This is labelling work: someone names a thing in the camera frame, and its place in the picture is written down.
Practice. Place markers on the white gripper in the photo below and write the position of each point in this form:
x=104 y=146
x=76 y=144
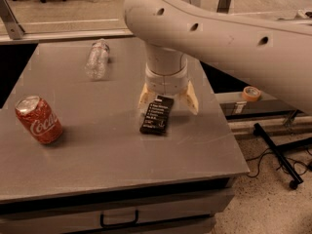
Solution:
x=166 y=84

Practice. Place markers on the black RXBAR chocolate bar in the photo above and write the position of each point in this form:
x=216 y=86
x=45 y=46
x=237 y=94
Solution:
x=156 y=118

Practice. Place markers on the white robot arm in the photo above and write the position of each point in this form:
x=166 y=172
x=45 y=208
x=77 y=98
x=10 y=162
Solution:
x=273 y=56

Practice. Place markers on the grey metal side shelf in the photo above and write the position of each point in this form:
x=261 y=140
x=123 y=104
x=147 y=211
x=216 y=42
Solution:
x=234 y=106

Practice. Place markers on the clear plastic water bottle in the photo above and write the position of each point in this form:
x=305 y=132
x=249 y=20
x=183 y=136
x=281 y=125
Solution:
x=97 y=60

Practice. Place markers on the orange tape roll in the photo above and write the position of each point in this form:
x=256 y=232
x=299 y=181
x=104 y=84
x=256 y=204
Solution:
x=251 y=93

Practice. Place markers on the grey drawer cabinet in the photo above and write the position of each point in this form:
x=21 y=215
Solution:
x=177 y=208

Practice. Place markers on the black wheeled stand leg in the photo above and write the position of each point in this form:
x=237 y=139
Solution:
x=279 y=151

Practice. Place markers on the red Coca-Cola can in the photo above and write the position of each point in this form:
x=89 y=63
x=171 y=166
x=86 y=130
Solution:
x=37 y=116

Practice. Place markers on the black drawer handle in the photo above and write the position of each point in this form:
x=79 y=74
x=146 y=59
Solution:
x=118 y=219

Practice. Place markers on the left metal railing post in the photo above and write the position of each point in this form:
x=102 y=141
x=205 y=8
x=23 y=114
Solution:
x=14 y=30

